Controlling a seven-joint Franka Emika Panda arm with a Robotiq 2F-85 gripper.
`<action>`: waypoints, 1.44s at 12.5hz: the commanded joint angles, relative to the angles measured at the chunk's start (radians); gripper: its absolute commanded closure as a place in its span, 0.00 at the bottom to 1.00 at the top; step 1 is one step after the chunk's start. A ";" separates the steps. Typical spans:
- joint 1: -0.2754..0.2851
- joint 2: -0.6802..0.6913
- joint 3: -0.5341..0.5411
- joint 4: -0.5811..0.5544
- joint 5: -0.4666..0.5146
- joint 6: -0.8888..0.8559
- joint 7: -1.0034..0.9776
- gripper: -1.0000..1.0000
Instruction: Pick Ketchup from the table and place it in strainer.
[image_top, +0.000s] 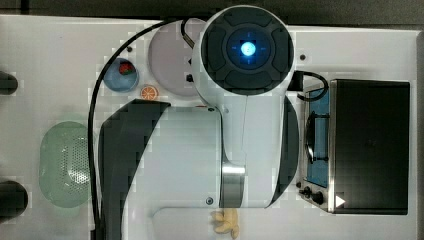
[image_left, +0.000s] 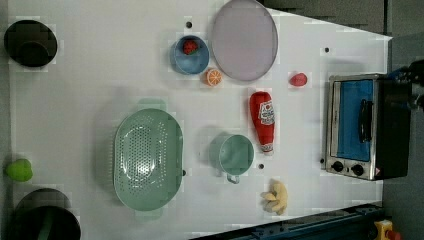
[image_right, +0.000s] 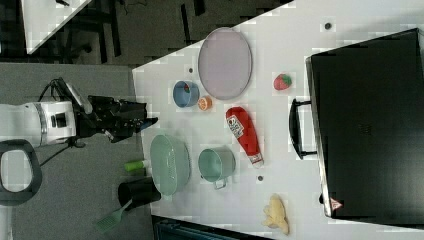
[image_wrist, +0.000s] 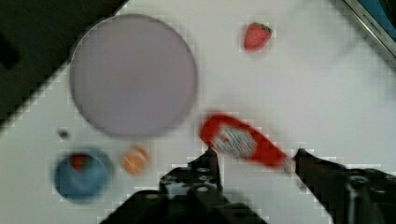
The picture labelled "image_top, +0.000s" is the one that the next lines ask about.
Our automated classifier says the silver toaster oven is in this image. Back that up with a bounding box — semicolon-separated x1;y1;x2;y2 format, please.
297;79;410;215

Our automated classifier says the blue bowl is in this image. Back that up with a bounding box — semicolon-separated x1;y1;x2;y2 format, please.
103;58;139;93

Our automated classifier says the upper black round fixture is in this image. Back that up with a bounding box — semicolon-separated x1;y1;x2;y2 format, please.
0;71;18;95

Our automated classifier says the black round fixture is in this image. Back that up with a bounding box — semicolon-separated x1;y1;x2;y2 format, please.
0;181;28;223
0;71;18;95

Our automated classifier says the lilac round plate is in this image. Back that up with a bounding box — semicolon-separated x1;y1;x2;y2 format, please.
148;19;205;97

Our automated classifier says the yellow toy banana bunch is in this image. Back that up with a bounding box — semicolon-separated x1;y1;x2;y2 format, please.
211;208;240;240

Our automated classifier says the lower black round fixture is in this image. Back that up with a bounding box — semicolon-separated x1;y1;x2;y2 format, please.
0;181;28;223

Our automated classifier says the red toy strawberry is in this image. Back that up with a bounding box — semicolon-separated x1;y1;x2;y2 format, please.
119;62;135;75

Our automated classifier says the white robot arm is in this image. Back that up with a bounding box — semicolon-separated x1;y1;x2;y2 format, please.
98;6;299;240

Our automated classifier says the green perforated strainer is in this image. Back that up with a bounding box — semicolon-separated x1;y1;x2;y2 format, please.
39;121;91;208

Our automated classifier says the orange slice toy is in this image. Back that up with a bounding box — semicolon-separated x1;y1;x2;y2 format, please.
140;85;159;101

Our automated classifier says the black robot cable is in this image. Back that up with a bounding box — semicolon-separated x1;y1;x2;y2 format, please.
87;18;183;240

